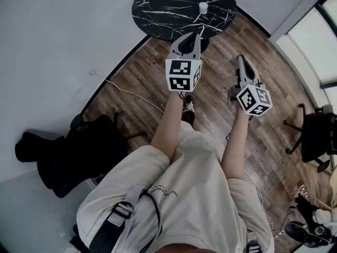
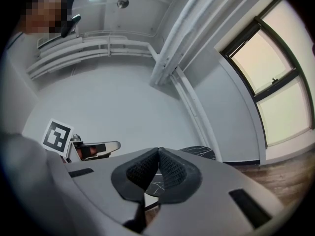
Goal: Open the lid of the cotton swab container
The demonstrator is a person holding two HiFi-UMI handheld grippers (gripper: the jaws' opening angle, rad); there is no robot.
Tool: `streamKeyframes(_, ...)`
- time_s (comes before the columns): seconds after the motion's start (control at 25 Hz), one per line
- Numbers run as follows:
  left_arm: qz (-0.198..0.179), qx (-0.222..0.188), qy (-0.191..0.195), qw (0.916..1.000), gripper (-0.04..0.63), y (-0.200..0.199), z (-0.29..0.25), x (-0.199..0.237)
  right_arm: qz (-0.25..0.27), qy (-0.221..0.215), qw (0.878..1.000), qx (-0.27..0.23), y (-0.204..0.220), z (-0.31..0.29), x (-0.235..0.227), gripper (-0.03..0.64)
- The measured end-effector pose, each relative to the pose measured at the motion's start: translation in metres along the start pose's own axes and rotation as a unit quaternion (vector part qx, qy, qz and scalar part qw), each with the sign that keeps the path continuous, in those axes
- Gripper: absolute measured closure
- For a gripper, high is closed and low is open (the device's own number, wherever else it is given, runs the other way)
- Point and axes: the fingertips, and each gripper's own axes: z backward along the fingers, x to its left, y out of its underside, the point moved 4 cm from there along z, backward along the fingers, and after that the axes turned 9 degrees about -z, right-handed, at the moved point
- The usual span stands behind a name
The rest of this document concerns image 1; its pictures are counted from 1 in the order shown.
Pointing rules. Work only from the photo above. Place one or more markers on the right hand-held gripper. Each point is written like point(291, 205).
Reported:
point(254, 99)

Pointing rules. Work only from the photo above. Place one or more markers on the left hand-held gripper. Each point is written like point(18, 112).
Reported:
point(179, 72)

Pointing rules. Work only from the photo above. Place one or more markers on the white cotton swab container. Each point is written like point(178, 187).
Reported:
point(203, 7)

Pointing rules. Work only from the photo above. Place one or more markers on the person's left forearm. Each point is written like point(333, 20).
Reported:
point(168, 125)

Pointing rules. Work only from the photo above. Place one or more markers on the person's right forearm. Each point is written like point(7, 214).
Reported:
point(237, 144)

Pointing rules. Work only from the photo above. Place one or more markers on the black marble round table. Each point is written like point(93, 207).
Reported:
point(168, 12)

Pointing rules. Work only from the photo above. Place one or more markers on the person's black white sneaker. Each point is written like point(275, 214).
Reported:
point(189, 105)

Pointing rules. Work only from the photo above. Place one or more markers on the glass window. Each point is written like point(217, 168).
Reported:
point(310, 35)

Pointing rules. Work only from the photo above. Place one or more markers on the black office chair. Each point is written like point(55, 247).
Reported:
point(79, 151)
point(316, 138)

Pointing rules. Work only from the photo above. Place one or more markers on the person's beige t-shirt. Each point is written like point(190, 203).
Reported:
point(194, 194)

